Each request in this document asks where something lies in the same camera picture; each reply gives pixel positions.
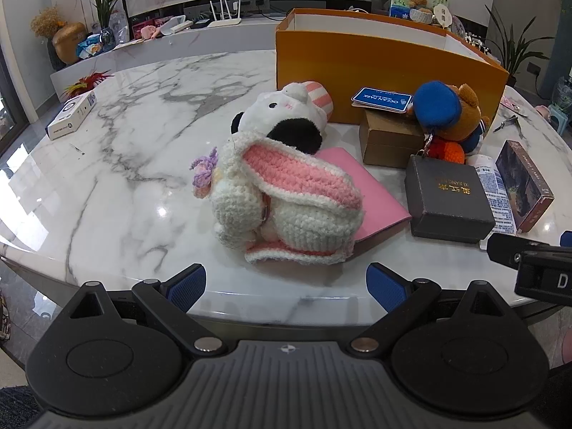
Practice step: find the dark grey gift box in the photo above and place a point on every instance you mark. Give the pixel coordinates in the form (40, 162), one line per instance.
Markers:
(447, 196)

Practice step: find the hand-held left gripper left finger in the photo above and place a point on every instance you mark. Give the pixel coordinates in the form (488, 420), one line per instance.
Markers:
(187, 287)

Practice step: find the blue snack packets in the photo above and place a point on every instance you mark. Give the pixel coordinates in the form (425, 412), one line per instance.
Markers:
(89, 47)

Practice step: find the teddy bear with blue hat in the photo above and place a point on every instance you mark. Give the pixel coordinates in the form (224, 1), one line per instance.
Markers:
(435, 105)

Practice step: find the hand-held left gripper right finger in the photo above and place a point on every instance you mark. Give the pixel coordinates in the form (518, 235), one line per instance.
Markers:
(385, 287)

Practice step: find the orange crochet ball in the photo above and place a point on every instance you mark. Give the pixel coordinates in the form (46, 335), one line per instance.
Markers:
(451, 153)

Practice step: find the gold vase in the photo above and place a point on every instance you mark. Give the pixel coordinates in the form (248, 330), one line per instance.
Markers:
(69, 42)

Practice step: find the white router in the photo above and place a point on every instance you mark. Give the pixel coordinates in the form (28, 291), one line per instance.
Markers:
(225, 21)

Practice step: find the green stool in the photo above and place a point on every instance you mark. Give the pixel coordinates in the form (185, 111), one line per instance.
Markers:
(558, 118)

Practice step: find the potted plant in black pot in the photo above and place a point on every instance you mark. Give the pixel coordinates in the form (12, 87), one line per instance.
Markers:
(514, 49)

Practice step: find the pink heater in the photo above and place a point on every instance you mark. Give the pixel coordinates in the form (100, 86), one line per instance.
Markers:
(543, 111)

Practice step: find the white carton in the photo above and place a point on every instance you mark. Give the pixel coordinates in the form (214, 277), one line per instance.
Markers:
(71, 114)

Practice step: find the white marble cabinet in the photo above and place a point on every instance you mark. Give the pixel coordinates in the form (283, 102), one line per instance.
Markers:
(201, 42)

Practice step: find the panda plush with striped hat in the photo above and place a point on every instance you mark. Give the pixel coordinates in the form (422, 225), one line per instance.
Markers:
(277, 107)

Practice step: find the pink case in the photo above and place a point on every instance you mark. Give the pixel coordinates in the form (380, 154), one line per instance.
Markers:
(371, 196)

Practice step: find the orange cardboard box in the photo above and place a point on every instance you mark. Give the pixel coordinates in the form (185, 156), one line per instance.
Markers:
(402, 67)

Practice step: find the dried flowers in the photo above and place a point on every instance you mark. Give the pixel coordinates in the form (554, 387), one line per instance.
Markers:
(47, 22)

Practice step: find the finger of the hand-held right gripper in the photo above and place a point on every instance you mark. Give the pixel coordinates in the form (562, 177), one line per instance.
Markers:
(505, 248)

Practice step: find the thin metal pin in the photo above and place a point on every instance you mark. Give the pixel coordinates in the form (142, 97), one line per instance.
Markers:
(77, 149)

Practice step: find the pink card packet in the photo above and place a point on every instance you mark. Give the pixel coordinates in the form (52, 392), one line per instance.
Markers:
(510, 103)

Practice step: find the white tube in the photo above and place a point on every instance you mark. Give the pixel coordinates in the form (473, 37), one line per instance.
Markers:
(496, 192)

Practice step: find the brown cardboard box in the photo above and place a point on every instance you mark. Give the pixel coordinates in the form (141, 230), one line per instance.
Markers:
(388, 138)

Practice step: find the green plant in glass vase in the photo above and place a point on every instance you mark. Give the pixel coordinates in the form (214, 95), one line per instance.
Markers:
(106, 13)

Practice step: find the white pink crochet bunny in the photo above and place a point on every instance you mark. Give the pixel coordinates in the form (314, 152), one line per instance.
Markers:
(304, 228)

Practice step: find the round white fan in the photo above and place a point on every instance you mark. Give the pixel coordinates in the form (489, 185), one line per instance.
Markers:
(442, 15)

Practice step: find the metal nail clipper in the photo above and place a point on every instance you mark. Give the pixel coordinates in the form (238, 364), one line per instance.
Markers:
(507, 124)

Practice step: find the dark printed box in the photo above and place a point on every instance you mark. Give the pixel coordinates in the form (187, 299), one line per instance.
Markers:
(525, 183)

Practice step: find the green blue painting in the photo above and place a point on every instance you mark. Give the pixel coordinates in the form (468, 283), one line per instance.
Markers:
(398, 2)

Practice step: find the blue card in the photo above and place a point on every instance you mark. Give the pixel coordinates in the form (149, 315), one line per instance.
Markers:
(382, 98)

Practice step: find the cow figurines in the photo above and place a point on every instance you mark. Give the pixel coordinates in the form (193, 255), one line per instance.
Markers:
(474, 40)

